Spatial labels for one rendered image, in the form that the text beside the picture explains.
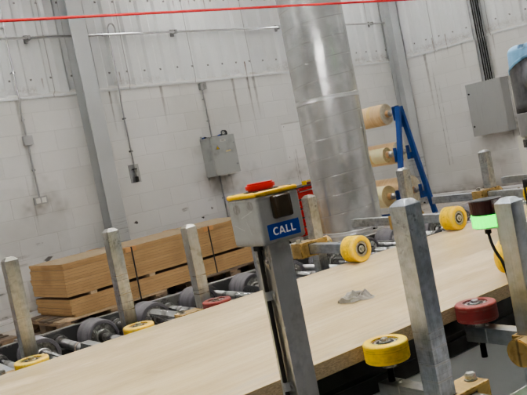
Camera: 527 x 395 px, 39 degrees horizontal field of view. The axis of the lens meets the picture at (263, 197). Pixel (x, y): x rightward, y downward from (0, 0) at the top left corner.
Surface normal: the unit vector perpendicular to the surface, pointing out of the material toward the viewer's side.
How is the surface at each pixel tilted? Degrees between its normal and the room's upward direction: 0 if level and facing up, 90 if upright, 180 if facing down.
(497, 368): 90
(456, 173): 90
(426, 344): 90
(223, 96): 90
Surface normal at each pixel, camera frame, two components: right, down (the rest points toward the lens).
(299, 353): 0.57, -0.07
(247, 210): -0.80, 0.19
